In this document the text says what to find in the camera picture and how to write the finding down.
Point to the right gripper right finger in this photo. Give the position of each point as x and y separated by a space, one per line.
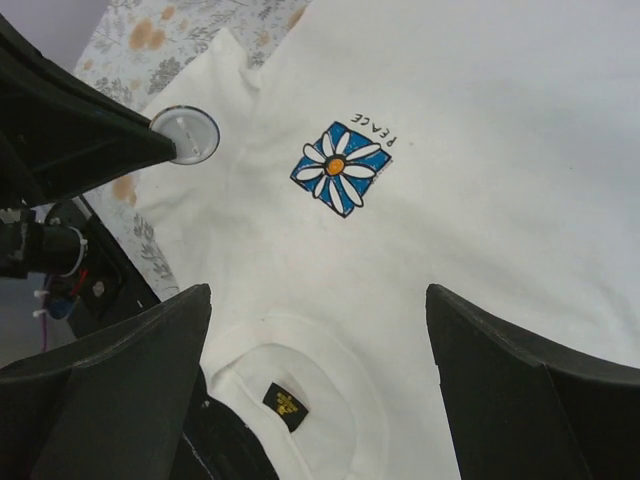
520 406

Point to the floral patterned table mat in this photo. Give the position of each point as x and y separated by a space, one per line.
137 48

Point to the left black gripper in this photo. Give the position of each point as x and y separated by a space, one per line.
91 141

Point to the white printed t-shirt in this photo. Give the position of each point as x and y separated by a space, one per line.
491 147

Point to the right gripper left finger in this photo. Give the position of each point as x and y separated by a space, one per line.
110 405

